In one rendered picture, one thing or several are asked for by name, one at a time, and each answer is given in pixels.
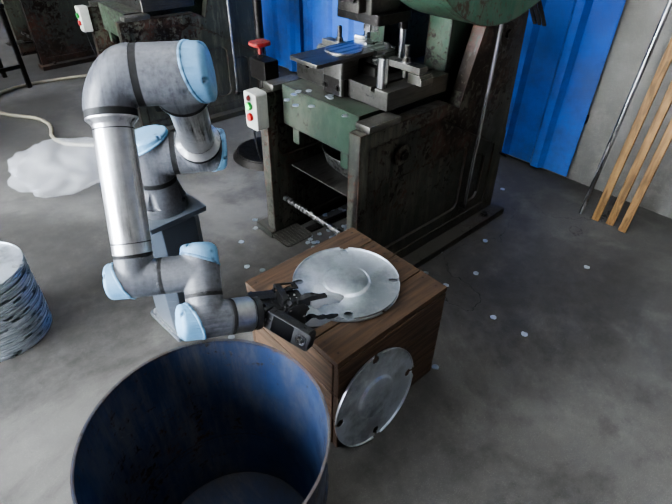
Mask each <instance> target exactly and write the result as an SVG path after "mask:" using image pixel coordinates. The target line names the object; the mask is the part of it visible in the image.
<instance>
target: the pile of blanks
mask: <svg viewBox="0 0 672 504"><path fill-rule="evenodd" d="M23 256H24V260H23V264H22V265H19V266H21V268H20V270H19V271H18V272H17V273H16V274H15V276H13V277H12V278H11V279H10V280H9V281H8V282H6V283H5V284H3V285H2V286H0V362H2V361H5V360H8V359H11V358H13V357H15V355H16V354H18V355H20V354H22V353H23V352H25V351H27V350H28V349H30V348H31V347H33V346H34V345H35V344H37V343H38V342H39V341H40V340H41V339H42V338H43V337H44V336H45V334H46V333H47V331H48V330H49V328H50V326H51V323H52V314H51V311H50V310H49V307H48V305H47V302H46V300H45V298H44V296H43V293H42V291H41V289H40V286H39V285H38V283H37V281H36V279H35V277H34V275H33V273H32V272H31V270H30V267H29V265H28V263H27V261H26V257H25V255H24V254H23Z"/></svg>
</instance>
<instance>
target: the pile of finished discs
mask: <svg viewBox="0 0 672 504"><path fill-rule="evenodd" d="M292 282H295V283H296V285H297V286H298V289H297V290H299V292H300V293H301V295H303V294H304V293H309V292H313V286H314V285H317V284H320V285H322V286H323V287H325V288H326V289H327V290H328V291H330V292H333V293H339V294H341V295H343V296H344V298H343V299H342V300H341V301H340V302H339V303H332V304H330V305H323V306H321V307H320V308H317V310H318V311H319V312H321V313H322V314H325V315H328V314H333V313H334V314H339V316H338V317H337V318H335V319H334V320H332V321H336V322H359V321H365V320H369V319H372V318H374V317H377V316H379V315H381V314H383V312H382V311H383V310H384V311H387V310H388V309H389V308H390V307H391V306H392V305H393V304H394V303H395V301H396V300H397V298H398V295H399V291H400V281H399V274H398V272H397V270H396V269H395V267H394V266H393V265H392V264H391V263H390V262H389V261H388V260H386V259H385V258H383V257H382V256H380V255H378V254H376V253H374V252H371V251H368V250H364V249H360V248H353V247H348V249H345V250H343V249H340V247H337V248H330V249H325V250H322V251H319V252H316V253H314V254H312V255H310V256H309V257H307V258H306V259H304V260H303V261H302V262H301V263H300V264H299V265H298V267H297V268H296V270H295V272H294V274H293V280H292Z"/></svg>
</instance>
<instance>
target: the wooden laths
mask: <svg viewBox="0 0 672 504"><path fill-rule="evenodd" d="M671 7H672V0H668V2H667V4H666V6H665V9H664V11H663V14H662V16H661V18H660V21H659V23H658V25H657V28H656V30H655V32H654V35H653V37H652V40H651V42H650V44H649V47H648V49H647V51H646V54H645V56H644V59H643V61H642V63H641V66H640V68H639V70H638V73H637V75H636V78H635V80H634V82H633V85H632V87H631V89H630V92H629V94H628V96H627V99H626V101H625V104H624V106H623V108H622V111H621V113H620V115H619V118H618V120H617V123H616V125H615V127H614V130H613V132H612V134H611V137H610V139H609V142H608V144H607V146H606V149H605V151H604V153H603V156H602V158H601V160H600V163H599V165H598V168H597V170H596V172H595V175H594V177H593V179H592V182H591V184H590V187H589V189H588V191H587V194H586V196H585V198H584V201H583V203H582V206H581V208H580V210H579V214H583V213H584V210H585V208H586V206H587V203H588V201H589V199H590V196H591V194H592V192H593V189H594V187H595V185H596V182H597V180H598V178H599V175H600V173H601V171H602V168H603V166H604V164H605V161H606V159H607V157H608V154H609V152H610V150H611V147H612V145H613V143H614V140H615V138H616V136H617V133H618V131H619V129H620V126H621V124H622V122H623V119H624V117H625V115H626V112H627V110H628V108H629V105H630V103H631V101H632V98H633V96H634V94H635V91H636V89H637V87H638V84H639V82H640V80H641V77H642V75H643V73H644V70H645V68H646V66H647V63H648V61H649V59H650V56H651V54H652V52H653V49H654V47H655V45H656V42H657V40H658V38H659V35H660V33H661V31H662V28H663V26H664V24H665V21H666V19H667V17H668V14H669V12H670V10H671ZM671 62H672V37H671V39H670V41H669V44H668V46H667V48H666V50H665V53H664V55H663V57H662V60H661V62H660V64H659V66H658V69H657V71H656V73H655V75H654V78H653V80H652V82H651V84H650V87H649V89H648V91H647V94H646V96H645V98H644V100H643V103H642V105H641V107H640V109H639V112H638V114H637V116H636V118H635V121H634V123H633V125H632V127H631V130H630V132H629V134H628V137H627V139H626V141H625V143H624V146H623V148H622V150H621V152H620V155H619V157H618V159H617V161H616V164H615V166H614V168H613V171H612V173H611V175H610V177H609V180H608V182H607V184H606V186H605V189H604V191H603V193H602V195H601V198H600V200H599V202H598V205H597V207H596V209H595V211H594V214H593V216H592V218H591V219H593V220H595V221H600V218H601V216H602V214H603V212H604V210H605V207H606V205H607V203H608V201H609V199H610V196H611V194H612V192H613V190H614V187H615V185H616V183H617V181H618V179H619V176H620V174H621V172H622V170H623V168H624V165H625V163H626V161H627V159H628V157H629V154H630V152H631V150H632V148H633V146H634V143H635V141H636V139H637V137H638V134H639V132H640V130H641V128H642V126H643V123H644V121H645V119H646V117H647V115H648V112H649V110H650V108H651V106H652V104H653V101H654V99H655V97H656V95H657V93H658V90H659V88H660V86H661V84H662V81H663V79H664V77H665V75H666V73H667V70H668V68H669V66H670V64H671ZM671 104H672V80H671V83H670V85H669V87H668V89H667V91H666V93H665V96H664V98H663V100H662V102H661V104H660V106H659V109H658V111H657V113H656V115H655V117H654V119H653V122H652V124H651V126H650V128H649V130H648V132H647V135H646V137H645V139H644V141H643V143H642V145H641V148H640V150H639V152H638V154H637V156H636V158H635V161H634V163H633V165H632V167H631V169H630V171H629V174H628V176H627V178H626V180H625V182H624V184H623V187H622V189H621V191H620V193H619V195H618V197H617V199H616V202H615V204H614V206H613V208H612V210H611V212H610V215H609V217H608V219H607V221H606V224H608V225H611V226H613V225H614V224H615V222H616V220H617V218H618V216H619V213H620V211H621V209H622V207H623V205H624V203H625V201H626V199H627V197H628V195H629V192H630V190H631V188H632V186H633V184H634V182H635V180H636V178H637V176H638V173H639V171H640V169H641V167H642V165H643V163H644V161H645V159H646V157H647V154H648V152H649V150H650V148H651V146H652V144H653V142H654V140H655V138H656V135H657V133H658V131H659V129H660V127H661V125H662V123H663V121H664V119H665V116H666V114H667V112H668V110H669V108H670V106H671ZM671 141H672V118H671V120H670V122H669V125H668V127H667V129H666V131H665V133H664V135H663V137H662V139H661V141H660V143H659V145H658V147H657V149H656V152H655V154H654V156H653V158H652V160H651V162H650V164H649V166H648V168H647V170H646V172H645V174H644V176H643V179H642V181H641V183H640V185H639V187H638V189H637V191H636V193H635V195H634V197H633V199H632V201H631V203H630V206H629V208H628V210H627V212H626V214H625V216H624V218H623V220H622V222H621V224H620V226H619V228H618V230H619V231H621V232H623V233H626V232H627V230H628V228H629V226H630V224H631V222H632V220H633V218H634V216H635V214H636V211H637V209H638V207H639V205H640V203H641V201H642V199H643V197H644V195H645V193H646V191H647V189H648V187H649V185H650V183H651V181H652V179H653V177H654V175H655V173H656V171H657V169H658V167H659V165H660V163H661V161H662V159H663V157H664V155H665V153H666V151H667V149H668V147H669V145H670V143H671Z"/></svg>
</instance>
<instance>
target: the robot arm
mask: <svg viewBox="0 0 672 504"><path fill-rule="evenodd" d="M217 94H218V92H217V82H216V75H215V70H214V66H213V62H212V58H211V55H210V52H209V50H208V48H207V46H206V45H205V44H204V43H203V42H202V41H199V40H187V39H182V40H180V41H158V42H134V43H129V42H124V43H118V44H115V45H112V46H110V47H108V48H107V49H105V50H104V51H103V52H102V53H101V54H100V55H99V56H98V57H97V58H96V60H95V61H94V62H93V64H92V66H91V67H90V70H89V72H88V74H87V76H86V79H85V83H84V87H83V93H82V109H83V115H84V121H85V122H87V123H88V124H89V125H90V126H91V128H92V134H93V140H94V146H95V152H96V159H97V165H98V171H99V177H100V184H101V190H102V196H103V202H104V209H105V215H106V221H107V227H108V233H109V240H110V246H111V252H112V257H113V262H111V263H110V264H106V265H105V266H104V268H103V274H102V275H103V286H104V290H105V292H106V294H107V296H108V297H109V298H110V299H112V300H121V299H136V298H140V297H148V296H155V295H163V294H171V293H179V292H184V295H185V303H183V304H179V305H178V306H177V307H176V310H175V324H176V330H177V333H178V336H179V337H180V339H182V340H184V341H193V340H206V339H208V338H215V337H221V336H227V335H233V334H240V333H246V332H252V331H254V330H261V329H262V328H263V325H264V328H266V329H268V330H269V331H271V332H273V333H274V334H276V335H278V336H279V337H281V338H283V339H284V340H286V341H288V342H289V343H291V344H293V345H294V346H296V347H298V348H299V349H301V350H303V351H307V350H308V349H310V348H311V347H312V346H313V343H314V340H315V336H316V331H315V330H314V329H315V328H318V327H319V326H322V325H324V324H326V323H328V322H330V321H332V320H334V319H335V318H337V317H338V316H339V314H334V313H333V314H328V315H325V314H322V313H321V312H319V311H318V310H317V308H320V307H321V306H323V305H330V304H332V303H339V302H340V301H341V300H342V299H343V298H344V296H343V295H341V294H339V293H333V292H330V291H328V290H327V289H326V288H325V287H323V286H322V285H320V284H317V285H314V286H313V292H309V293H304V294H303V295H301V293H300V292H299V290H297V289H298V286H297V285H296V283H295V282H285V283H276V284H273V289H272V290H266V291H256V292H247V296H245V297H236V298H230V299H223V291H222V282H221V273H220V263H219V257H218V251H217V247H216V246H215V245H214V244H213V243H210V242H194V243H189V244H185V245H182V246H181V247H180V253H179V255H177V256H169V257H160V258H154V256H153V249H152V242H151V236H150V229H149V222H148V219H150V220H160V219H167V218H170V217H173V216H176V215H178V214H180V213H181V212H183V211H184V210H185V209H186V208H187V206H188V198H187V194H186V192H185V191H184V189H183V188H182V186H181V184H180V183H179V181H178V179H177V175H176V174H187V173H198V172H209V171H212V172H216V171H219V170H224V169H225V168H226V166H227V143H226V136H225V132H224V130H223V129H221V128H215V127H214V126H213V125H211V121H210V117H209V112H208V108H207V105H208V104H209V103H210V102H214V101H215V100H216V99H217ZM147 106H159V107H160V108H161V109H162V110H163V111H164V112H166V113H167V114H169V115H170V117H171V119H172V122H173V124H174V127H175V129H176V131H175V132H168V130H167V129H166V127H164V126H162V125H160V126H159V125H149V126H144V127H141V128H138V129H136V130H135V128H134V124H135V123H136V122H137V120H138V119H139V117H138V111H137V108H138V107H147ZM286 284H291V286H292V287H287V288H282V286H281V285H286ZM275 289H276V290H277V291H276V290H275ZM293 289H295V290H293ZM285 290H286V291H285ZM310 305H311V306H312V307H308V306H310ZM307 311H308V312H307Z"/></svg>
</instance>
